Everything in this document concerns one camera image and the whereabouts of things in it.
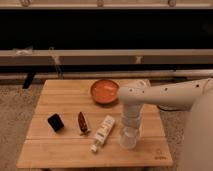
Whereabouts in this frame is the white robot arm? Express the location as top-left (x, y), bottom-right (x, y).
top-left (118, 78), bottom-right (213, 171)

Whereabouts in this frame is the black eraser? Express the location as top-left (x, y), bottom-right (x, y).
top-left (47, 113), bottom-right (64, 132)

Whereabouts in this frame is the wooden table board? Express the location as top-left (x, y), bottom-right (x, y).
top-left (17, 79), bottom-right (173, 170)

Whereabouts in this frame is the orange plate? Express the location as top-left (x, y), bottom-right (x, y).
top-left (90, 79), bottom-right (119, 104)

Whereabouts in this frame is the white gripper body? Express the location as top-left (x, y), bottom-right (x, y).
top-left (121, 104), bottom-right (142, 129)

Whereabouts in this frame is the small white labelled bottle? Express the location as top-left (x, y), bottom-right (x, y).
top-left (90, 115), bottom-right (115, 153)

